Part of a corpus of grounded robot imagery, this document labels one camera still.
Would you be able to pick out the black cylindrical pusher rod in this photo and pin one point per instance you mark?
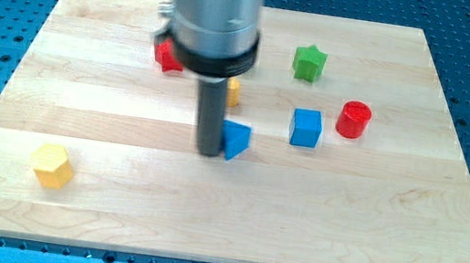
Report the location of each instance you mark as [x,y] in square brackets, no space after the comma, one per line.
[212,95]

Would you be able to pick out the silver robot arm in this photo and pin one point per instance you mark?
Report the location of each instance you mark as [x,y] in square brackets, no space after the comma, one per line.
[216,39]

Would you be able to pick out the red star block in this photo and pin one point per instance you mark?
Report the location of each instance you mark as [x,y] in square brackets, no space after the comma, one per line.
[164,56]

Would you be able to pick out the green star block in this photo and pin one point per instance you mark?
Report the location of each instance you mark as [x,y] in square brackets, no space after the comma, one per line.
[308,63]

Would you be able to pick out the yellow hexagon block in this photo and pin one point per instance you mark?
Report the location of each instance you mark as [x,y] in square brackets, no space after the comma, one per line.
[51,166]

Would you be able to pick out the small yellow block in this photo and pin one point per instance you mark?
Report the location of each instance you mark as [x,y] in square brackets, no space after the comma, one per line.
[233,91]

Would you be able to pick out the blue triangle block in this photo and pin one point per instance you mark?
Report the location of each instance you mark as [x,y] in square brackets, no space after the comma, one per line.
[236,138]

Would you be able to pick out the blue cube block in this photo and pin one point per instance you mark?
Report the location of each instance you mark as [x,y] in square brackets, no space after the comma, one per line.
[305,127]

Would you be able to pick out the light wooden board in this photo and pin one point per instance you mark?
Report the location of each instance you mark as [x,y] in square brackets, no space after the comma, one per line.
[398,194]

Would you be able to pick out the red cylinder block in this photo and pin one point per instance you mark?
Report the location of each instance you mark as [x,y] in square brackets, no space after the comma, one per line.
[353,119]

